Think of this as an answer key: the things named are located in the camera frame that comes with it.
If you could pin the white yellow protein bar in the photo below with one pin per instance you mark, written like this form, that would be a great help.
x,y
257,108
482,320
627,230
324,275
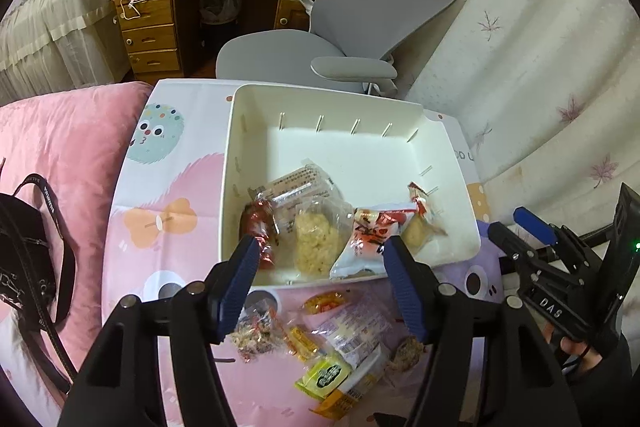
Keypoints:
x,y
351,391

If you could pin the orange red candy packet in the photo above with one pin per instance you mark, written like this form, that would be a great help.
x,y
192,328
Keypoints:
x,y
326,302

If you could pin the nut cluster clear wrapper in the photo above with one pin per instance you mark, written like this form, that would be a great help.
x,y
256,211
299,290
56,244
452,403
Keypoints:
x,y
258,331

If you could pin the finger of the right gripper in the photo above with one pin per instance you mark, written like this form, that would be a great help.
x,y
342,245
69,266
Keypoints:
x,y
533,271
560,243

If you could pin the white plastic storage bin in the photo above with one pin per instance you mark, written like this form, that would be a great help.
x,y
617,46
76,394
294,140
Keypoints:
x,y
371,148

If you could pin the yellow cake in bin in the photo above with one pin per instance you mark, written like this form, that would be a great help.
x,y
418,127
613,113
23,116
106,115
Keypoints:
x,y
426,222

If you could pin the clear wrapped white pastry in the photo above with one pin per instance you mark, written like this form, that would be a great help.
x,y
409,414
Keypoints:
x,y
355,330

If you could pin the red sausage snack packet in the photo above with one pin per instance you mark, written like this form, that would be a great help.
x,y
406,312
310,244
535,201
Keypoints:
x,y
257,220

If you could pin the gold wrapped candy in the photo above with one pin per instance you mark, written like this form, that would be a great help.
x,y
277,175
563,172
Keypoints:
x,y
301,343

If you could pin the grey office chair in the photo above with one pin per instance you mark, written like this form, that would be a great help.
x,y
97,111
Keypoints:
x,y
348,46

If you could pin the white floral bedsheet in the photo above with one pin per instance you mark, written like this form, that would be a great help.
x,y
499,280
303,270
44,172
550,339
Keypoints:
x,y
547,95

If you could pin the white red chip packet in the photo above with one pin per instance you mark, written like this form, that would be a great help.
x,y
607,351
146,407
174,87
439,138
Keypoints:
x,y
363,252

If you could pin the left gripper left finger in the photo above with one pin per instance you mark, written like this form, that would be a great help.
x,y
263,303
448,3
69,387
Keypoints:
x,y
149,352

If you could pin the clear bag yellow rice cake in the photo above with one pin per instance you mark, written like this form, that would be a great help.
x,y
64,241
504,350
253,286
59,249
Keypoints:
x,y
322,227

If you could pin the wooden desk with drawers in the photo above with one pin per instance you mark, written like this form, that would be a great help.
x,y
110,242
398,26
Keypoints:
x,y
179,38

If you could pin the right hand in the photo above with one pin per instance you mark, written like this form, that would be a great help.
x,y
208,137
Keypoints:
x,y
580,357

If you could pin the wrapped bread in bin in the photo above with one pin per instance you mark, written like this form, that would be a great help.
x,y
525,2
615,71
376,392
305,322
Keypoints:
x,y
288,192

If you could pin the green yellow snack packet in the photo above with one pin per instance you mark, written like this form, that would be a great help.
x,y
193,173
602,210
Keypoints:
x,y
324,376

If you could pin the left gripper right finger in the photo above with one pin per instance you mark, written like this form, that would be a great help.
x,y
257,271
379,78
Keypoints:
x,y
488,363

